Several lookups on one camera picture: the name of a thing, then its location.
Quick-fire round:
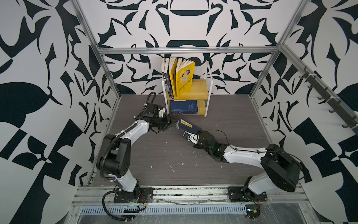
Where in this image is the purple book with old man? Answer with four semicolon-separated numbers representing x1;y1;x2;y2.
163;66;174;99

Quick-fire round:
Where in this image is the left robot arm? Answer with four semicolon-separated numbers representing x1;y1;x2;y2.
96;103;172;193

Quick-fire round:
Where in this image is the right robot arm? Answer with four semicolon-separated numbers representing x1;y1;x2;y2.
186;131;302;197

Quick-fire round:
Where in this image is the wooden white bookshelf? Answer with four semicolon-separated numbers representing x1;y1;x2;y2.
161;62;213;118

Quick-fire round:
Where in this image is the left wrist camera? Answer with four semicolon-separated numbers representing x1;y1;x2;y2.
158;108;166;118

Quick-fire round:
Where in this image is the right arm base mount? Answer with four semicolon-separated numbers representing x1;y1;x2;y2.
227;186;267;202

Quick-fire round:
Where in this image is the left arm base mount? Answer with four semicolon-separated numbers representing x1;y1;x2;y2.
114;187;154;203

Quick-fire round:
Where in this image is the black corrugated cable hose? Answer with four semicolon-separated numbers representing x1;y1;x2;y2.
99;91;157;222

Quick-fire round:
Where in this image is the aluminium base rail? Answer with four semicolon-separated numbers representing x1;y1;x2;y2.
70;185;310;206

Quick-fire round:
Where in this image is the wall hook rail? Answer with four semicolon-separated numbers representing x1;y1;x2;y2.
299;67;358;135

